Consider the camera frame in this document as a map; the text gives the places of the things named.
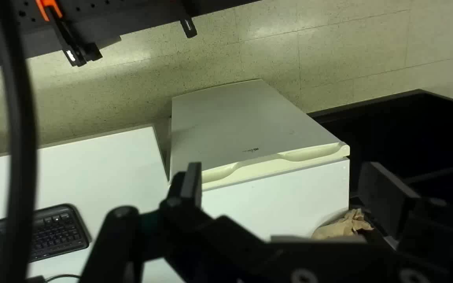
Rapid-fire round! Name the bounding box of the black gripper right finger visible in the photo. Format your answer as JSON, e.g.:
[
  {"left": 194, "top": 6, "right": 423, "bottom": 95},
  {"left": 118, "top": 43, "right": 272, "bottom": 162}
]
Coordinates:
[{"left": 357, "top": 161, "right": 423, "bottom": 244}]

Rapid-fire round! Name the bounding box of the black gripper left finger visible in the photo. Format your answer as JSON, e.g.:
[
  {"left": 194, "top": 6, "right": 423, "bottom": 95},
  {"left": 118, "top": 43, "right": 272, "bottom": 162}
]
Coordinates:
[{"left": 165, "top": 161, "right": 205, "bottom": 212}]

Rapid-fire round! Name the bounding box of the crumpled brown paper bag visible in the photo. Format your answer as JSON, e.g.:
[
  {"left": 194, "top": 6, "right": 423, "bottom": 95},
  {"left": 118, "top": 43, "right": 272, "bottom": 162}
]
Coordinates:
[{"left": 310, "top": 206, "right": 378, "bottom": 242}]

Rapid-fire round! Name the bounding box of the black computer keyboard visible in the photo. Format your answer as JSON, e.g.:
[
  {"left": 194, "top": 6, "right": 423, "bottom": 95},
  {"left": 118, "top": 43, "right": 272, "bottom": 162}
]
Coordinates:
[{"left": 0, "top": 203, "right": 93, "bottom": 278}]

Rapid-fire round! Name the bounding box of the small black clamp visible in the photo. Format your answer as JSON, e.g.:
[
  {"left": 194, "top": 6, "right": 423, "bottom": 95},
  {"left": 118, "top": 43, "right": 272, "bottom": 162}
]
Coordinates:
[{"left": 178, "top": 14, "right": 200, "bottom": 40}]

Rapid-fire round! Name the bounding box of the orange black bar clamp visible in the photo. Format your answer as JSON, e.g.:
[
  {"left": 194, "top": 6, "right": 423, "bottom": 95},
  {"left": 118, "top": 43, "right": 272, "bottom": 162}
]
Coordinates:
[{"left": 33, "top": 0, "right": 104, "bottom": 69}]

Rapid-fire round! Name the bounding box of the black perforated board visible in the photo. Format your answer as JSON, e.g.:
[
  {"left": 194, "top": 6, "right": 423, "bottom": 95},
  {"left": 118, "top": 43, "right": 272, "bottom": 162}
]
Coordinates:
[{"left": 0, "top": 0, "right": 260, "bottom": 73}]

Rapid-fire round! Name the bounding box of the thick black cable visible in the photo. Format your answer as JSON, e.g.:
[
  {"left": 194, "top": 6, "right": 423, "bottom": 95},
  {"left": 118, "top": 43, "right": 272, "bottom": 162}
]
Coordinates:
[{"left": 0, "top": 0, "right": 41, "bottom": 283}]

